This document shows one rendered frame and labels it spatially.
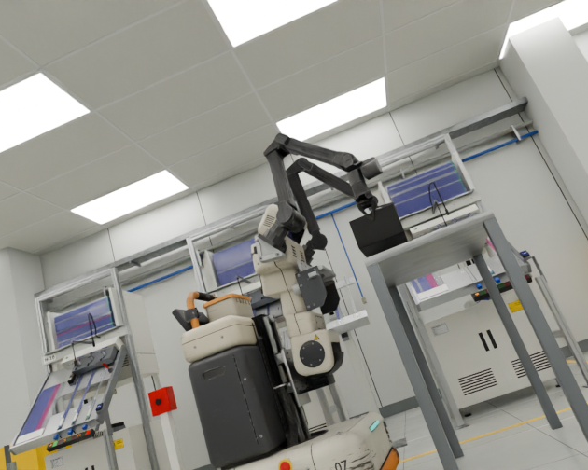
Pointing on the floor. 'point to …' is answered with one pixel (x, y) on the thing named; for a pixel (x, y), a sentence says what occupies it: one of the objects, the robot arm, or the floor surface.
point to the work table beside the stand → (422, 258)
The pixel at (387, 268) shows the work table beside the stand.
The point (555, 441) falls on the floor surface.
